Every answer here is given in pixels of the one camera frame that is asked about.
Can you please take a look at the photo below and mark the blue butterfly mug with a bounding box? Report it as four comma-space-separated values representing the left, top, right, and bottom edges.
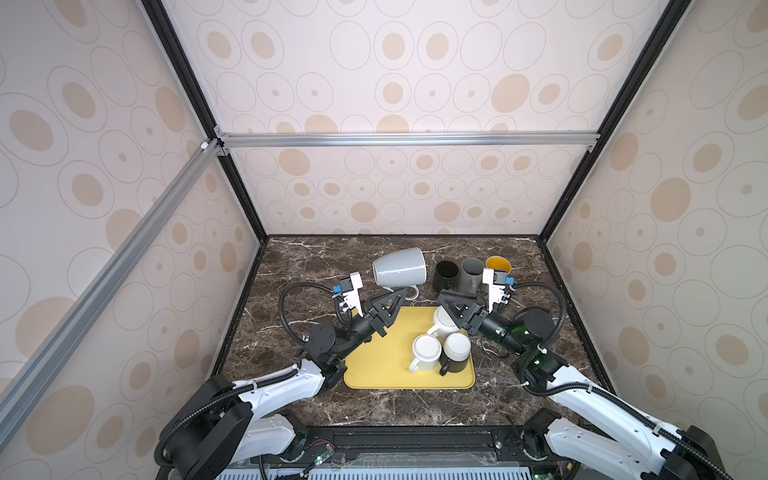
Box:
485, 256, 512, 276

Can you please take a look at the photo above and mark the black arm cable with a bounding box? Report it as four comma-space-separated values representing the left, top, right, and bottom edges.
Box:
152, 281, 352, 469
509, 280, 736, 480

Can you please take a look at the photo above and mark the aluminium rail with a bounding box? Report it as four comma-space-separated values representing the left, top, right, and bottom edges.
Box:
1, 138, 223, 448
221, 131, 600, 148

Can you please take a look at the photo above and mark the aluminium rail left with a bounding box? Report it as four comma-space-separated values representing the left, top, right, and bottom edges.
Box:
1, 138, 223, 448

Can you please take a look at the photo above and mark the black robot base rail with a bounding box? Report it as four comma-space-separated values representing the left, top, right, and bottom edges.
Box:
258, 425, 580, 479

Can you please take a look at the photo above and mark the aluminium rail back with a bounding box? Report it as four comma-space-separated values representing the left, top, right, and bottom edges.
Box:
221, 131, 600, 148

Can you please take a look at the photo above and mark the black corner frame post right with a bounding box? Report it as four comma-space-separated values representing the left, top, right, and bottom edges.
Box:
538, 0, 693, 245

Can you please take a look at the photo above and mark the yellow plastic tray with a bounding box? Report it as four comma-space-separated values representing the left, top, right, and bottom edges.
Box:
344, 307, 475, 390

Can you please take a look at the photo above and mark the white ribbed-bottom mug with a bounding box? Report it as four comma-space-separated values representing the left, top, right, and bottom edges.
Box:
426, 306, 460, 343

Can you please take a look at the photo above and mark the black mug white bottom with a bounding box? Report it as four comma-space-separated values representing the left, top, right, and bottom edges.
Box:
439, 332, 471, 376

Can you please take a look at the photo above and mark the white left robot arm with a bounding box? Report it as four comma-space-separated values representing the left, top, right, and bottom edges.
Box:
154, 288, 407, 479

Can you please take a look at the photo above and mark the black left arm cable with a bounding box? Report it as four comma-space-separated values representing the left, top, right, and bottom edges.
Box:
152, 281, 352, 469

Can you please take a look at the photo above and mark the black corner frame post left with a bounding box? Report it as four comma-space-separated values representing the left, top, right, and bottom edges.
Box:
140, 0, 269, 243

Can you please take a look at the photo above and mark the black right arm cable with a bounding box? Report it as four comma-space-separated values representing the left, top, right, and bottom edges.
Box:
509, 280, 736, 480

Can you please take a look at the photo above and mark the black corner frame post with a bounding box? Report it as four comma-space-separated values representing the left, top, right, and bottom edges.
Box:
538, 0, 693, 245
140, 0, 269, 243

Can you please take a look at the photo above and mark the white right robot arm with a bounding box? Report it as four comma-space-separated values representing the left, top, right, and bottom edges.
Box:
438, 290, 729, 479

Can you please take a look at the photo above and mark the tall grey mug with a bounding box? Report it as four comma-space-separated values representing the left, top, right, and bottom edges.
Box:
458, 258, 485, 294

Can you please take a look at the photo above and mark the small grey mug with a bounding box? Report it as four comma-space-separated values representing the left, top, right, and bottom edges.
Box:
372, 248, 427, 301

